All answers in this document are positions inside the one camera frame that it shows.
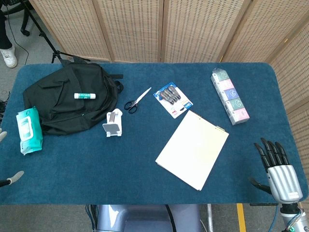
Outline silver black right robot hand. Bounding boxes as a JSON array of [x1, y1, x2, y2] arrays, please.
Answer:
[[249, 137, 304, 203]]

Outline grey-tipped left robot hand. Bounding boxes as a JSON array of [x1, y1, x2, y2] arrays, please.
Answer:
[[0, 128, 25, 188]]

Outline spiral notebook with cream cover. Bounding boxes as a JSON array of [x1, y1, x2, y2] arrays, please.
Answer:
[[155, 110, 229, 191]]

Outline green wet wipes pack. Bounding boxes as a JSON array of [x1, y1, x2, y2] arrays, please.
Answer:
[[15, 106, 44, 156]]

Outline white table leg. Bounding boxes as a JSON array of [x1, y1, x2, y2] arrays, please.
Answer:
[[206, 204, 214, 232]]

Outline black backpack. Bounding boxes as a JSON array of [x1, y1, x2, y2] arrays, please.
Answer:
[[23, 55, 124, 136]]

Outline blue table cloth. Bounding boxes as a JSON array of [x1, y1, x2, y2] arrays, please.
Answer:
[[0, 62, 307, 206]]

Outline multicolour tissue pack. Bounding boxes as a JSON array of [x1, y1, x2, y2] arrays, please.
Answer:
[[210, 67, 251, 126]]

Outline green white glue stick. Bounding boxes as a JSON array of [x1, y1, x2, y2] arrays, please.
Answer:
[[74, 92, 97, 100]]

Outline white phone stand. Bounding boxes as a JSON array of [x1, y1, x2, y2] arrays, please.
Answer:
[[102, 108, 123, 138]]

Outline white sneaker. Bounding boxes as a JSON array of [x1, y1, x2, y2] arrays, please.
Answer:
[[0, 45, 18, 69]]

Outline grey robot torso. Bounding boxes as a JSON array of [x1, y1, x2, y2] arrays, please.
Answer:
[[96, 204, 201, 232]]

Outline carded pen pack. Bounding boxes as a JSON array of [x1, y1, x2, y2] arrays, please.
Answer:
[[153, 81, 194, 119]]

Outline black tripod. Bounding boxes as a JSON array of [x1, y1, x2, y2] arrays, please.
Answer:
[[24, 0, 90, 64]]

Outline black trouser leg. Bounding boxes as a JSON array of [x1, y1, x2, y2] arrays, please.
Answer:
[[0, 9, 13, 50]]

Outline black office chair base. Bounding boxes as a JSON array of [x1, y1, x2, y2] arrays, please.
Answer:
[[20, 0, 32, 37]]

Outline blue cable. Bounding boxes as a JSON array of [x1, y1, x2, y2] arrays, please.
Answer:
[[270, 204, 280, 232]]

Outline black cable bundle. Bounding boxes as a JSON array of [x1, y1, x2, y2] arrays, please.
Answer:
[[85, 204, 98, 232]]

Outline black-handled scissors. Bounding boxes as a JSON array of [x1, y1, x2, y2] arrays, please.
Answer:
[[124, 87, 152, 114]]

